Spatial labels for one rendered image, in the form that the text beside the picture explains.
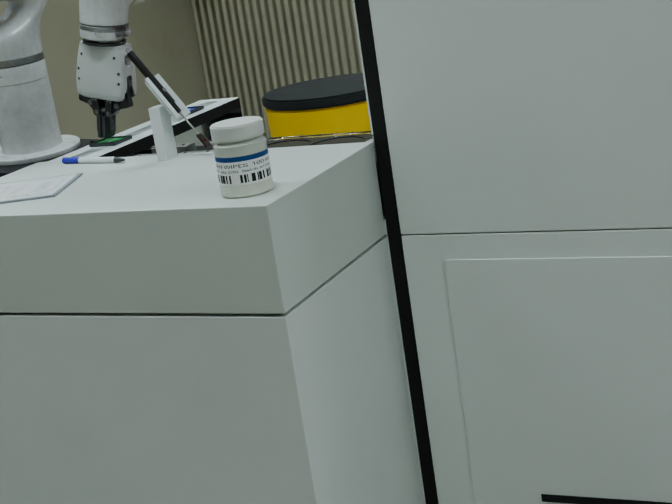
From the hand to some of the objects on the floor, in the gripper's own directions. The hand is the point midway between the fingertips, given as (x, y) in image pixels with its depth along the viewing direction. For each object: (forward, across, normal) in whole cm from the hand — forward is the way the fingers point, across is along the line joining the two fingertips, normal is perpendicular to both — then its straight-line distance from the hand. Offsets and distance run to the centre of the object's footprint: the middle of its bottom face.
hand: (106, 125), depth 224 cm
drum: (+106, -23, +186) cm, 216 cm away
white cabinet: (+92, +46, -2) cm, 103 cm away
